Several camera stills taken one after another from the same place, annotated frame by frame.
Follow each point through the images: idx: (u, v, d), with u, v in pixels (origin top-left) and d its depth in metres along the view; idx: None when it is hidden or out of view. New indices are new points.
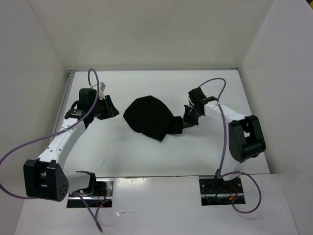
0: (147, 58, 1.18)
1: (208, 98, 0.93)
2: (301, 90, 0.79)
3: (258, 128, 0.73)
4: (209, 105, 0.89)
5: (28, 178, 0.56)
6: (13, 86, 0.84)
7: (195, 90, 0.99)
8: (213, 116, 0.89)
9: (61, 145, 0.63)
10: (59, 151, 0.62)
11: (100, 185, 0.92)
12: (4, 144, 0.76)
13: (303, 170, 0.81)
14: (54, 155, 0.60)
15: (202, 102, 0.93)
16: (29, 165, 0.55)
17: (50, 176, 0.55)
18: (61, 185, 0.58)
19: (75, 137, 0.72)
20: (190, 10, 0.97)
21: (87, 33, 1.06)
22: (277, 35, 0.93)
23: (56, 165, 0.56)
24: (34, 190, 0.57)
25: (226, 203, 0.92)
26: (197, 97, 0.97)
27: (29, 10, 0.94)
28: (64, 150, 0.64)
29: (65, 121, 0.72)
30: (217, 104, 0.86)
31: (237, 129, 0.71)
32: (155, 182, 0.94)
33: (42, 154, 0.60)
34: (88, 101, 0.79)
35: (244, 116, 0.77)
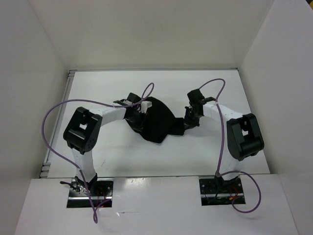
0: (148, 58, 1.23)
1: (207, 98, 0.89)
2: (301, 85, 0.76)
3: (257, 126, 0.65)
4: (208, 105, 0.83)
5: (74, 119, 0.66)
6: (17, 79, 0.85)
7: (194, 90, 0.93)
8: (211, 115, 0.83)
9: (106, 111, 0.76)
10: (104, 113, 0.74)
11: (100, 185, 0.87)
12: (4, 132, 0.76)
13: (303, 167, 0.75)
14: (100, 113, 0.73)
15: (200, 102, 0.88)
16: (80, 111, 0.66)
17: (91, 123, 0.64)
18: (92, 139, 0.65)
19: (115, 117, 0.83)
20: (189, 10, 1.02)
21: (90, 34, 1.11)
22: (271, 33, 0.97)
23: (100, 118, 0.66)
24: (71, 131, 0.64)
25: (226, 203, 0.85)
26: (195, 98, 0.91)
27: (31, 9, 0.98)
28: (106, 117, 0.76)
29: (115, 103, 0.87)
30: (215, 103, 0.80)
31: (234, 126, 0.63)
32: (155, 183, 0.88)
33: (93, 109, 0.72)
34: (134, 100, 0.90)
35: (242, 114, 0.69)
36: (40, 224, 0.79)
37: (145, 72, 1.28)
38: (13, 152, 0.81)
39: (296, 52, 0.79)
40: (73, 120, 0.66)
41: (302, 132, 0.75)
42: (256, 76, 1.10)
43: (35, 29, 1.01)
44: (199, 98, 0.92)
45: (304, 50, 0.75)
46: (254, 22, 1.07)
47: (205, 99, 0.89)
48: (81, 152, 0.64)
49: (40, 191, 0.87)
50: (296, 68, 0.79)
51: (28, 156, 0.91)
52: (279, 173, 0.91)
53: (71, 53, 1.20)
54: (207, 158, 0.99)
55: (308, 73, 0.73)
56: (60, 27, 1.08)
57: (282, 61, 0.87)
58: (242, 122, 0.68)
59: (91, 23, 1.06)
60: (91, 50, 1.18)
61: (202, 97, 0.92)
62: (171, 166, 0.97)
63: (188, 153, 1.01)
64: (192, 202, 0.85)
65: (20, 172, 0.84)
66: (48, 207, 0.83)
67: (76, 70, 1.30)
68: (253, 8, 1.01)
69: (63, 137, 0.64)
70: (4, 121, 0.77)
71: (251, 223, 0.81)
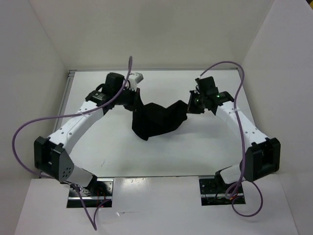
0: (148, 58, 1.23)
1: (222, 94, 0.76)
2: (301, 85, 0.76)
3: (278, 153, 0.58)
4: (223, 110, 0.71)
5: (36, 152, 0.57)
6: (17, 79, 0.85)
7: (206, 79, 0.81)
8: (226, 121, 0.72)
9: (72, 129, 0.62)
10: (69, 135, 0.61)
11: (100, 185, 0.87)
12: (4, 132, 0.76)
13: (303, 166, 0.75)
14: (63, 138, 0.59)
15: (215, 100, 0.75)
16: (40, 141, 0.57)
17: (55, 157, 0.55)
18: (65, 167, 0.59)
19: (90, 122, 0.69)
20: (189, 10, 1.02)
21: (90, 34, 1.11)
22: (271, 33, 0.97)
23: (63, 150, 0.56)
24: (40, 164, 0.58)
25: (226, 203, 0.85)
26: (208, 88, 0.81)
27: (31, 9, 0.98)
28: (76, 134, 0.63)
29: (85, 104, 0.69)
30: (234, 110, 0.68)
31: (257, 154, 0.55)
32: (156, 183, 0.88)
33: (54, 134, 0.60)
34: (114, 84, 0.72)
35: (265, 137, 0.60)
36: (40, 225, 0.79)
37: (145, 73, 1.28)
38: (13, 151, 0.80)
39: (295, 52, 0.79)
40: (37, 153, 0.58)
41: (303, 131, 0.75)
42: (256, 76, 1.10)
43: (35, 29, 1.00)
44: (211, 89, 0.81)
45: (304, 50, 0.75)
46: (254, 23, 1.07)
47: (220, 96, 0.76)
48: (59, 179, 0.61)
49: (40, 191, 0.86)
50: (296, 67, 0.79)
51: (28, 155, 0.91)
52: (279, 173, 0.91)
53: (71, 53, 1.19)
54: (207, 158, 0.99)
55: (307, 73, 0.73)
56: (60, 27, 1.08)
57: (282, 61, 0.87)
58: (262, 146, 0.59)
59: (91, 22, 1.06)
60: (91, 49, 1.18)
61: (214, 88, 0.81)
62: (171, 166, 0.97)
63: (188, 153, 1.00)
64: (192, 203, 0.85)
65: (19, 172, 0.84)
66: (48, 207, 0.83)
67: (76, 70, 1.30)
68: (252, 8, 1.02)
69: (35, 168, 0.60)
70: (4, 120, 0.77)
71: (252, 223, 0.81)
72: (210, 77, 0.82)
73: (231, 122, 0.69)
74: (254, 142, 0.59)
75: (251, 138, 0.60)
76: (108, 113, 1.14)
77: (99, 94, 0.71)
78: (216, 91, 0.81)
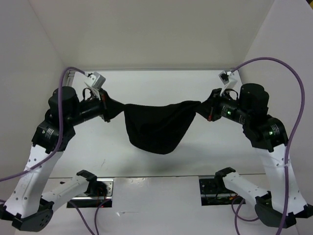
0: (148, 58, 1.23)
1: (274, 124, 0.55)
2: (301, 85, 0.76)
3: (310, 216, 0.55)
4: (272, 158, 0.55)
5: None
6: (16, 80, 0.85)
7: (260, 94, 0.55)
8: (268, 166, 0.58)
9: (27, 192, 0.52)
10: (25, 201, 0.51)
11: (100, 185, 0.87)
12: (4, 133, 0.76)
13: (303, 167, 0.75)
14: (20, 206, 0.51)
15: (265, 133, 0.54)
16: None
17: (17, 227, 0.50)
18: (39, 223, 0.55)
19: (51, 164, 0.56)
20: (189, 10, 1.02)
21: (90, 34, 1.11)
22: (272, 33, 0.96)
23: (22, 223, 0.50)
24: None
25: (226, 203, 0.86)
26: (258, 111, 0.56)
27: (30, 9, 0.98)
28: (34, 193, 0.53)
29: (33, 149, 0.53)
30: (285, 164, 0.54)
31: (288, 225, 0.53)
32: (155, 183, 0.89)
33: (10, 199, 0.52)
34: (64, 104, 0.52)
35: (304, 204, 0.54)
36: None
37: (145, 73, 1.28)
38: (13, 151, 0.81)
39: (296, 51, 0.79)
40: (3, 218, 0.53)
41: (303, 132, 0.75)
42: (257, 76, 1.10)
43: (35, 29, 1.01)
44: (262, 110, 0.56)
45: (304, 50, 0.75)
46: (255, 22, 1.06)
47: (274, 131, 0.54)
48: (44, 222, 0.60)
49: None
50: (296, 67, 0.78)
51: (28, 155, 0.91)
52: None
53: (71, 53, 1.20)
54: (207, 158, 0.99)
55: (307, 73, 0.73)
56: (60, 27, 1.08)
57: (282, 60, 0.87)
58: None
59: (90, 22, 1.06)
60: (91, 49, 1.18)
61: (265, 110, 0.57)
62: (171, 166, 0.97)
63: (188, 154, 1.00)
64: (192, 203, 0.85)
65: (19, 172, 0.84)
66: None
67: None
68: (252, 7, 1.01)
69: None
70: (5, 120, 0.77)
71: (251, 223, 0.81)
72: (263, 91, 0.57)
73: (272, 172, 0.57)
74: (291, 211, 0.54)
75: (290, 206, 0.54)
76: None
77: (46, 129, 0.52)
78: (266, 114, 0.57)
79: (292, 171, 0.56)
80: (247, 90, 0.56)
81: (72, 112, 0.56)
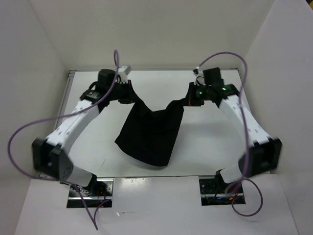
0: (148, 58, 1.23)
1: (228, 87, 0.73)
2: (301, 85, 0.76)
3: (279, 153, 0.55)
4: (228, 104, 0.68)
5: (35, 155, 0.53)
6: (16, 79, 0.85)
7: (212, 71, 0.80)
8: (229, 116, 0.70)
9: (69, 129, 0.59)
10: (67, 135, 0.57)
11: (100, 185, 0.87)
12: (4, 133, 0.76)
13: (303, 167, 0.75)
14: (61, 139, 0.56)
15: (221, 93, 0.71)
16: (38, 143, 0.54)
17: (54, 160, 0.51)
18: (66, 167, 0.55)
19: (87, 120, 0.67)
20: (189, 10, 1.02)
21: (90, 34, 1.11)
22: (271, 33, 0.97)
23: (62, 150, 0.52)
24: (39, 166, 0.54)
25: (226, 203, 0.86)
26: (213, 79, 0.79)
27: (30, 9, 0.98)
28: (75, 132, 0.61)
29: (80, 103, 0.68)
30: (239, 105, 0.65)
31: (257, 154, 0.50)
32: (155, 183, 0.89)
33: (51, 135, 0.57)
34: (106, 80, 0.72)
35: (268, 137, 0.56)
36: (40, 225, 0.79)
37: (145, 73, 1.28)
38: (13, 151, 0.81)
39: (295, 52, 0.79)
40: (35, 156, 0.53)
41: (303, 132, 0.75)
42: (256, 76, 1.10)
43: (35, 29, 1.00)
44: (217, 81, 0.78)
45: (303, 50, 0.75)
46: (254, 23, 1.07)
47: (226, 88, 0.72)
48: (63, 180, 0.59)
49: (40, 191, 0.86)
50: (296, 68, 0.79)
51: (28, 156, 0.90)
52: (279, 173, 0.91)
53: (71, 53, 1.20)
54: (207, 158, 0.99)
55: (307, 73, 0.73)
56: (60, 27, 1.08)
57: (282, 60, 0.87)
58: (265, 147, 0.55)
59: (91, 22, 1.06)
60: (91, 49, 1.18)
61: (220, 81, 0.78)
62: (172, 166, 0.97)
63: (189, 153, 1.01)
64: (192, 203, 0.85)
65: (19, 172, 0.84)
66: (49, 207, 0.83)
67: (76, 70, 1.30)
68: (252, 8, 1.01)
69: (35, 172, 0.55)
70: (4, 120, 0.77)
71: (252, 223, 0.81)
72: (217, 69, 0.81)
73: (234, 117, 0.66)
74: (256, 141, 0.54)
75: (254, 136, 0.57)
76: (108, 113, 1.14)
77: (93, 93, 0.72)
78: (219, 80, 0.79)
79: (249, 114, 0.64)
80: (207, 69, 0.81)
81: (99, 91, 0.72)
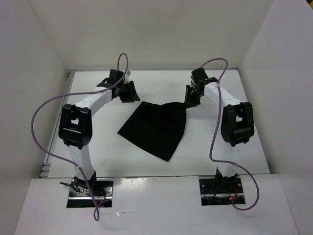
0: (148, 58, 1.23)
1: (209, 79, 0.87)
2: (301, 85, 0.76)
3: (252, 115, 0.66)
4: (209, 87, 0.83)
5: (63, 116, 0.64)
6: (16, 79, 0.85)
7: (197, 70, 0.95)
8: (211, 97, 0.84)
9: (92, 100, 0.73)
10: (91, 104, 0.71)
11: (100, 185, 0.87)
12: (4, 133, 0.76)
13: (303, 167, 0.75)
14: (87, 105, 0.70)
15: (203, 82, 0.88)
16: (67, 107, 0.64)
17: (82, 117, 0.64)
18: (88, 132, 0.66)
19: (103, 102, 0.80)
20: (189, 10, 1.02)
21: (90, 34, 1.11)
22: (271, 33, 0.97)
23: (89, 111, 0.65)
24: (65, 129, 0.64)
25: (226, 203, 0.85)
26: (199, 76, 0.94)
27: (30, 9, 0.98)
28: (95, 105, 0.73)
29: (97, 87, 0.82)
30: (217, 84, 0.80)
31: (230, 113, 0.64)
32: (155, 182, 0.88)
33: (78, 103, 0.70)
34: (117, 76, 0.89)
35: (239, 102, 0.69)
36: (39, 225, 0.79)
37: (144, 72, 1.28)
38: (13, 152, 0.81)
39: (295, 52, 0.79)
40: (65, 116, 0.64)
41: (303, 132, 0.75)
42: (256, 76, 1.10)
43: (35, 29, 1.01)
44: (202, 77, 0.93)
45: (303, 50, 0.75)
46: (254, 23, 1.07)
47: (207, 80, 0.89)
48: (80, 146, 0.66)
49: (40, 191, 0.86)
50: (296, 68, 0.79)
51: (28, 156, 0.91)
52: (279, 173, 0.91)
53: (71, 53, 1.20)
54: (207, 157, 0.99)
55: (307, 73, 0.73)
56: (60, 27, 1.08)
57: (282, 60, 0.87)
58: (238, 109, 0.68)
59: (91, 23, 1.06)
60: (91, 49, 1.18)
61: (205, 77, 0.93)
62: (172, 166, 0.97)
63: (188, 153, 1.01)
64: (192, 202, 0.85)
65: (20, 172, 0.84)
66: (48, 207, 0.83)
67: (76, 70, 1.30)
68: (252, 8, 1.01)
69: (59, 137, 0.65)
70: (5, 120, 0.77)
71: (252, 223, 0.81)
72: (202, 69, 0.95)
73: (213, 96, 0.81)
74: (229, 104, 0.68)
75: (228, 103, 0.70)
76: (108, 112, 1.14)
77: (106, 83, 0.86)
78: (204, 75, 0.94)
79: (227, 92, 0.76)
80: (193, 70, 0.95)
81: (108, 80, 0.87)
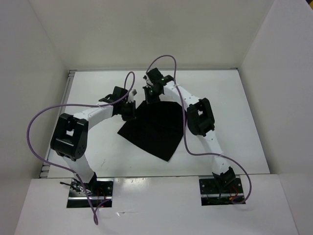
0: (148, 58, 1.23)
1: (165, 77, 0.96)
2: (301, 85, 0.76)
3: (210, 107, 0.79)
4: (167, 88, 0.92)
5: (58, 127, 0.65)
6: (16, 79, 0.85)
7: (151, 71, 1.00)
8: (172, 96, 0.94)
9: (92, 113, 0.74)
10: (89, 116, 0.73)
11: (100, 185, 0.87)
12: (4, 133, 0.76)
13: (303, 167, 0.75)
14: (85, 117, 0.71)
15: (161, 83, 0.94)
16: (63, 117, 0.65)
17: (78, 129, 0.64)
18: (81, 144, 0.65)
19: (103, 115, 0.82)
20: (188, 10, 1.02)
21: (89, 34, 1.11)
22: (271, 33, 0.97)
23: (86, 123, 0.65)
24: (57, 140, 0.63)
25: (226, 203, 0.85)
26: (154, 76, 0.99)
27: (30, 9, 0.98)
28: (93, 118, 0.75)
29: (99, 103, 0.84)
30: (175, 85, 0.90)
31: (193, 111, 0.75)
32: (155, 182, 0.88)
33: (77, 113, 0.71)
34: (121, 94, 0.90)
35: (198, 99, 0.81)
36: (39, 225, 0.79)
37: (144, 72, 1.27)
38: (14, 152, 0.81)
39: (295, 53, 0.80)
40: (59, 127, 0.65)
41: (303, 132, 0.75)
42: (256, 76, 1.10)
43: (35, 29, 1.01)
44: (157, 77, 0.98)
45: (303, 50, 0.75)
46: (254, 23, 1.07)
47: (164, 79, 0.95)
48: (72, 158, 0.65)
49: (40, 191, 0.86)
50: (296, 68, 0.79)
51: (28, 156, 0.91)
52: (279, 173, 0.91)
53: (71, 53, 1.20)
54: (207, 157, 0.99)
55: (307, 73, 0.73)
56: (60, 27, 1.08)
57: (282, 60, 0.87)
58: (199, 105, 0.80)
59: (91, 23, 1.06)
60: (91, 49, 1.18)
61: (159, 75, 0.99)
62: (171, 166, 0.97)
63: (188, 154, 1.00)
64: (192, 202, 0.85)
65: (20, 172, 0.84)
66: (48, 207, 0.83)
67: (76, 70, 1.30)
68: (252, 8, 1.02)
69: (51, 148, 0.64)
70: (5, 120, 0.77)
71: (252, 223, 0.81)
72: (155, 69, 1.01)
73: (174, 95, 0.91)
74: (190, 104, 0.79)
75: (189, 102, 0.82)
76: None
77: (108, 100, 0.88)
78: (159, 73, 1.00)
79: (184, 90, 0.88)
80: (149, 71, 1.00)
81: (111, 96, 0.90)
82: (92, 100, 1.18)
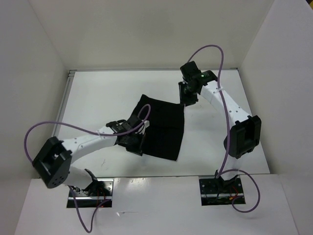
0: (148, 58, 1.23)
1: (206, 74, 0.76)
2: (301, 86, 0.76)
3: (259, 130, 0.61)
4: (208, 90, 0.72)
5: (44, 149, 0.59)
6: (16, 80, 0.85)
7: (188, 64, 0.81)
8: (211, 101, 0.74)
9: (84, 143, 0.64)
10: (79, 147, 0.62)
11: (100, 185, 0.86)
12: (4, 133, 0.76)
13: (303, 168, 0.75)
14: (74, 147, 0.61)
15: (199, 80, 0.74)
16: (52, 141, 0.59)
17: (58, 162, 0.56)
18: (58, 176, 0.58)
19: (101, 145, 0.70)
20: (188, 10, 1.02)
21: (89, 34, 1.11)
22: (272, 33, 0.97)
23: (68, 157, 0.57)
24: (39, 162, 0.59)
25: (226, 203, 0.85)
26: (190, 72, 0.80)
27: (30, 10, 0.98)
28: (85, 149, 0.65)
29: (103, 128, 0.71)
30: (219, 89, 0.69)
31: (239, 133, 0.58)
32: (155, 183, 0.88)
33: (67, 139, 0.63)
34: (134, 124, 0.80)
35: (248, 115, 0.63)
36: (39, 225, 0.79)
37: (144, 72, 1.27)
38: (13, 152, 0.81)
39: (295, 53, 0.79)
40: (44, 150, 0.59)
41: (303, 132, 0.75)
42: (256, 76, 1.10)
43: (35, 29, 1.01)
44: (194, 72, 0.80)
45: (303, 51, 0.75)
46: (254, 23, 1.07)
47: (205, 75, 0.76)
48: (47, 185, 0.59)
49: (40, 191, 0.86)
50: (296, 68, 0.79)
51: (28, 156, 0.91)
52: (279, 173, 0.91)
53: (71, 53, 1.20)
54: (207, 158, 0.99)
55: (308, 73, 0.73)
56: (60, 27, 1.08)
57: (282, 60, 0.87)
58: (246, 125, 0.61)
59: (91, 23, 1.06)
60: (91, 49, 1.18)
61: (198, 72, 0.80)
62: (171, 166, 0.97)
63: (187, 154, 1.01)
64: (192, 202, 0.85)
65: (20, 172, 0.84)
66: (48, 207, 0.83)
67: (76, 70, 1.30)
68: (252, 8, 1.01)
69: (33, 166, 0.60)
70: (5, 120, 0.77)
71: (251, 223, 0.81)
72: (191, 64, 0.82)
73: (215, 101, 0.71)
74: (238, 121, 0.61)
75: (235, 117, 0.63)
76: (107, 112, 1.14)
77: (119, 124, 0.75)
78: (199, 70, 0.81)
79: (229, 96, 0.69)
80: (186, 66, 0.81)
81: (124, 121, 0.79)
82: (92, 100, 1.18)
